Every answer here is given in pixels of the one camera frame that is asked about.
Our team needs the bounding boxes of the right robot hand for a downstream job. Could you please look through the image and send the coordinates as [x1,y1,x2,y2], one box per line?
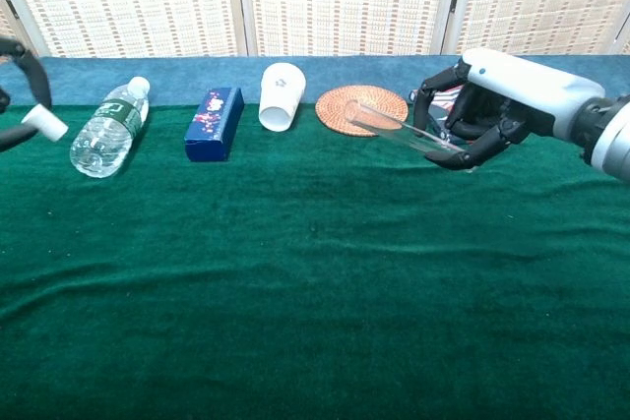
[411,48,607,173]

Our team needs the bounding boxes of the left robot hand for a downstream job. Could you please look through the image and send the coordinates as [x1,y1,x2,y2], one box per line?
[0,35,53,153]

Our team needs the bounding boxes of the white stopper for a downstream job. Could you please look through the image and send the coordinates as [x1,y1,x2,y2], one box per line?
[21,103,69,141]

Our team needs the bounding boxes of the clear glass tube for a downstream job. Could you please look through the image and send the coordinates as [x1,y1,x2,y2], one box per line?
[344,99,478,173]

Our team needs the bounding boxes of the blue table cover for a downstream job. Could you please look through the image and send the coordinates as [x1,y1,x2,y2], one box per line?
[0,54,630,107]

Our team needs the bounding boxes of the black red patterned packet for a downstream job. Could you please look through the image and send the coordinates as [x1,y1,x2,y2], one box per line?
[408,84,468,142]

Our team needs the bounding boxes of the clear plastic water bottle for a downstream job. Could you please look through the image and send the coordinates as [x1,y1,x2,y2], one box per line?
[69,76,151,179]

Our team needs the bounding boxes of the round woven rattan coaster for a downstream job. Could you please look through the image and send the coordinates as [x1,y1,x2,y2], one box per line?
[314,85,410,137]

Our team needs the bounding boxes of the blue rectangular box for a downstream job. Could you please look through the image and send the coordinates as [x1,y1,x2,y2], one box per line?
[183,86,246,163]

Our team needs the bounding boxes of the white paper cup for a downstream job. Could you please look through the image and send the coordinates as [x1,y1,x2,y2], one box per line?
[258,62,307,133]

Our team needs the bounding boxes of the green velvet cloth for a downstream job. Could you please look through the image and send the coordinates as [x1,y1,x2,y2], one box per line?
[0,102,630,420]

